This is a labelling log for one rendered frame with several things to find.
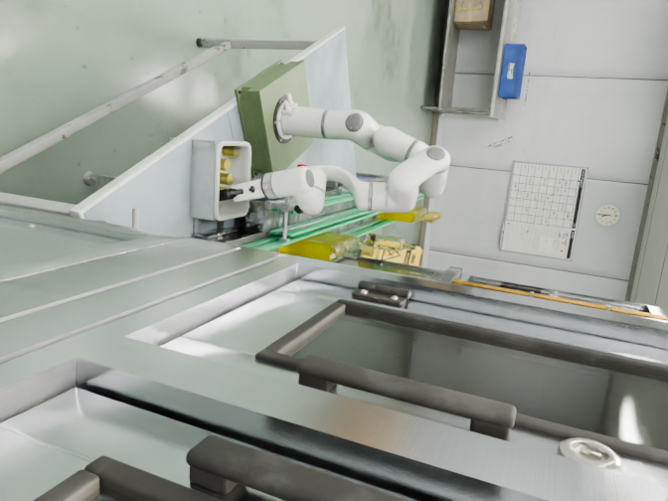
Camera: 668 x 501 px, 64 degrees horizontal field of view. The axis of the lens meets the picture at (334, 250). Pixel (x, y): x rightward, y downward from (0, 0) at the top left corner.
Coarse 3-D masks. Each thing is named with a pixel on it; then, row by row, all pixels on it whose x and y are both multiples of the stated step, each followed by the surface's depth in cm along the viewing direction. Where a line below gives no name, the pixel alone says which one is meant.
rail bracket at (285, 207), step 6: (288, 198) 164; (264, 204) 166; (270, 204) 166; (276, 204) 166; (282, 204) 164; (288, 204) 163; (282, 210) 164; (288, 210) 164; (294, 210) 163; (300, 210) 162; (282, 240) 166; (288, 240) 167
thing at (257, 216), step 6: (252, 204) 168; (258, 204) 168; (252, 210) 169; (258, 210) 168; (264, 210) 167; (246, 216) 170; (252, 216) 168; (258, 216) 168; (264, 216) 168; (246, 222) 171; (252, 222) 170; (258, 222) 169; (264, 222) 168; (246, 228) 171; (252, 228) 170; (258, 228) 169; (264, 228) 169
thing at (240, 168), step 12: (216, 144) 151; (228, 144) 151; (240, 144) 157; (216, 156) 148; (240, 156) 164; (216, 168) 149; (240, 168) 164; (216, 180) 150; (240, 180) 165; (216, 192) 150; (216, 204) 151; (228, 204) 168; (240, 204) 167; (216, 216) 152; (228, 216) 157; (240, 216) 163
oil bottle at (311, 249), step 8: (304, 240) 179; (312, 240) 180; (280, 248) 181; (288, 248) 180; (296, 248) 179; (304, 248) 178; (312, 248) 176; (320, 248) 175; (328, 248) 174; (336, 248) 174; (304, 256) 178; (312, 256) 177; (320, 256) 176; (328, 256) 175; (336, 256) 174
